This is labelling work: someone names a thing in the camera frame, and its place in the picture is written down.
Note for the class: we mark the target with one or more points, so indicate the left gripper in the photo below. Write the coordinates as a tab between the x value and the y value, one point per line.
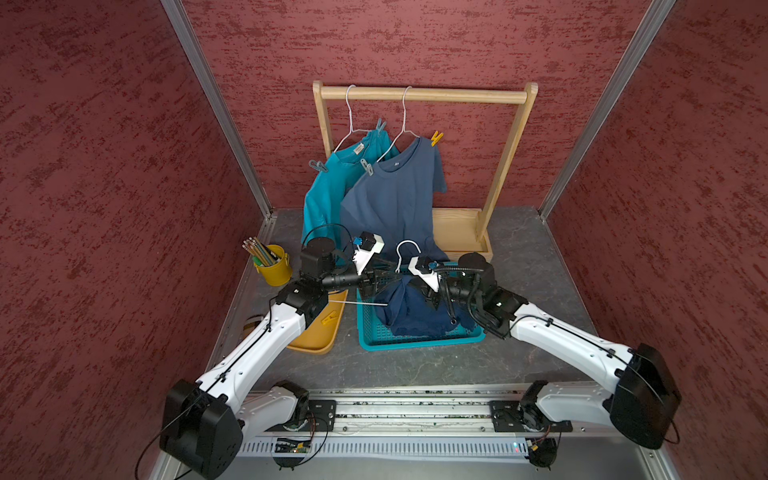
369	281

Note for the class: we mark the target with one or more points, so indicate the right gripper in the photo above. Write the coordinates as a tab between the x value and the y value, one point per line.
430	296

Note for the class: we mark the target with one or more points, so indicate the navy blue t-shirt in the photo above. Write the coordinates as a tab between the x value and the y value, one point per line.
405	310

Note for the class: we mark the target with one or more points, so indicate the yellow clothespin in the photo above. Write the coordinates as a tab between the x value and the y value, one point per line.
436	137
330	319

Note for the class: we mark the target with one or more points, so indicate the grey clothespin on teal shoulder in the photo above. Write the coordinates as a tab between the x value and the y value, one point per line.
318	166

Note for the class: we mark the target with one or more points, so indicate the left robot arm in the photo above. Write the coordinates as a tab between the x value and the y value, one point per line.
206	421

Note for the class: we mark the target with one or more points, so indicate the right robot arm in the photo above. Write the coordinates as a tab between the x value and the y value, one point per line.
633	390

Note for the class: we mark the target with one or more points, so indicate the teal plastic basket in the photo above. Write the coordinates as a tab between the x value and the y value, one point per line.
375	336

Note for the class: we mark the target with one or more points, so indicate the wooden clothes rack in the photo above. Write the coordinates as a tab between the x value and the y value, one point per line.
457	230

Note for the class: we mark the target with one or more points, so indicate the yellow tray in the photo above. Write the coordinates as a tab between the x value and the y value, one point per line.
318	339

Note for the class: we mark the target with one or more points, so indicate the teal t-shirt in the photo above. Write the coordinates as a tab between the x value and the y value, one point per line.
344	168

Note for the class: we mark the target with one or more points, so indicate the grey-blue t-shirt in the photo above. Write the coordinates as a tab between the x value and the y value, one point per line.
396	202

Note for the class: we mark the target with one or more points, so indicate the yellow pencil cup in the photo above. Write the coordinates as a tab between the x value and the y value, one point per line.
280	272

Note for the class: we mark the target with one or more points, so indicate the grey clothespin on grey-blue shirt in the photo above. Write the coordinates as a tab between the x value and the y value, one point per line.
367	167

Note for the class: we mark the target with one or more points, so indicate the coloured pencils bunch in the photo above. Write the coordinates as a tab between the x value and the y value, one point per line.
262	254

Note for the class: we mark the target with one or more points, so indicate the left corner aluminium profile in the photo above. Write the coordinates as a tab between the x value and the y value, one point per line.
190	44

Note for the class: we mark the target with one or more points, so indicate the corner aluminium profile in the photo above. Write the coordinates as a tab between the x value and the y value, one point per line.
648	28
190	44

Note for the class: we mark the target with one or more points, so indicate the right corner aluminium profile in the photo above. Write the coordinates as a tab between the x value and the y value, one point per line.
648	28

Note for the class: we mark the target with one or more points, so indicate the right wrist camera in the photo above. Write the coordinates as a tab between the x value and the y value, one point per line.
425	268

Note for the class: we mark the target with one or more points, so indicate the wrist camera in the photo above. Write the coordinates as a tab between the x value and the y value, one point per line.
367	245
425	268

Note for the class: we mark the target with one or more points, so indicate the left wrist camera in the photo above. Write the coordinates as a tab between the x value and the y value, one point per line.
367	245

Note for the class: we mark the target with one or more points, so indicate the aluminium rail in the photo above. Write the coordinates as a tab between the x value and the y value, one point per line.
420	423

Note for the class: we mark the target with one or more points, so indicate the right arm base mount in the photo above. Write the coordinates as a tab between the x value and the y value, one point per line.
509	417

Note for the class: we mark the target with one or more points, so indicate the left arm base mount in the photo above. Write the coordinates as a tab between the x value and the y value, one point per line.
318	416

